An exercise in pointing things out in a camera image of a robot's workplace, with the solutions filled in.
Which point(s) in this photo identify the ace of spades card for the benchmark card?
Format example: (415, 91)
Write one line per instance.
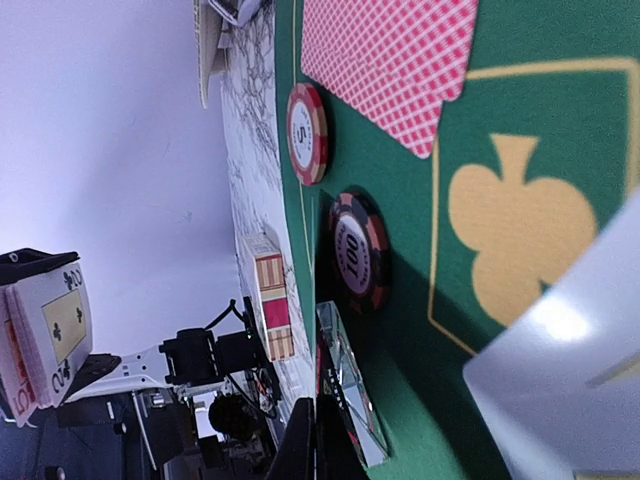
(559, 390)

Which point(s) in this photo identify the round green poker mat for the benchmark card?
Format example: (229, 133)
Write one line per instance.
(532, 161)

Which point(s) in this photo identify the red playing card deck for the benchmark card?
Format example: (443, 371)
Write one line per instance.
(46, 336)

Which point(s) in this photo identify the aluminium poker chip case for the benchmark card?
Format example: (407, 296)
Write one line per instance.
(238, 12)

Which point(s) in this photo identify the brown chip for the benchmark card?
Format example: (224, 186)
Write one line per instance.
(361, 251)

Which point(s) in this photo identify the playing card box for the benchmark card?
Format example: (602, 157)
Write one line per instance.
(263, 266)

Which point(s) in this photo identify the red card seat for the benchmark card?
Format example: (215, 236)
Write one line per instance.
(394, 62)

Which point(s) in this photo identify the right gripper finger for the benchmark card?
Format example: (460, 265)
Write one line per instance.
(316, 445)

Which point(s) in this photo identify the red chips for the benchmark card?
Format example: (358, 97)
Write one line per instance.
(307, 134)

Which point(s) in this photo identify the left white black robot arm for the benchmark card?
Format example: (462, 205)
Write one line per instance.
(193, 358)

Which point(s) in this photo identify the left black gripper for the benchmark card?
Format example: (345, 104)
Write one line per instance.
(24, 263)

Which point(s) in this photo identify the black triangular all-in button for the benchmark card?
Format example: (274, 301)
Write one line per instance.
(339, 375)

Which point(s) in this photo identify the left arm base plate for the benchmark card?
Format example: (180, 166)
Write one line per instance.
(267, 378)

